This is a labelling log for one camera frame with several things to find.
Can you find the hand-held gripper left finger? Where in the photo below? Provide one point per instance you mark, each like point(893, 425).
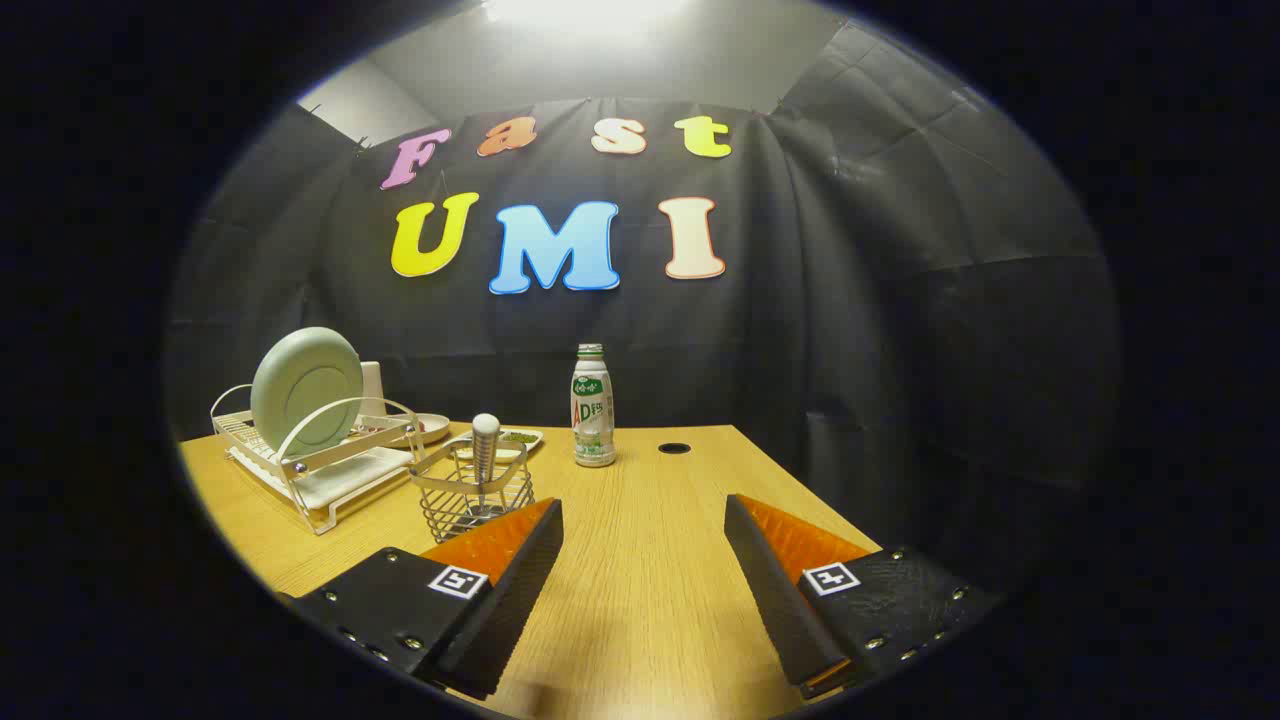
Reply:
point(515, 600)

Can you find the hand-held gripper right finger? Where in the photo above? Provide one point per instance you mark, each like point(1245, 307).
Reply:
point(775, 600)

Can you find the pale green plate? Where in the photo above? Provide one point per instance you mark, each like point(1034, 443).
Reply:
point(306, 390)

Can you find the white divided sauce dish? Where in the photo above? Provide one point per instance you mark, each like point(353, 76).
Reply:
point(515, 438)

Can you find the round beige dish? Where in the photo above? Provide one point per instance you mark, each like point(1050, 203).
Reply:
point(432, 428)

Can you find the white drink bottle green label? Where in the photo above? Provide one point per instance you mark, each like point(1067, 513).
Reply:
point(593, 410)

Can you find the white drip tray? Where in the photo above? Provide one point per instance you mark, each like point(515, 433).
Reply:
point(350, 475)

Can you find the white toaster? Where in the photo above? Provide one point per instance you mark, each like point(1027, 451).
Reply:
point(373, 385)

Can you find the black backdrop cloth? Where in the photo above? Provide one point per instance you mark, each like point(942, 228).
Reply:
point(800, 300)

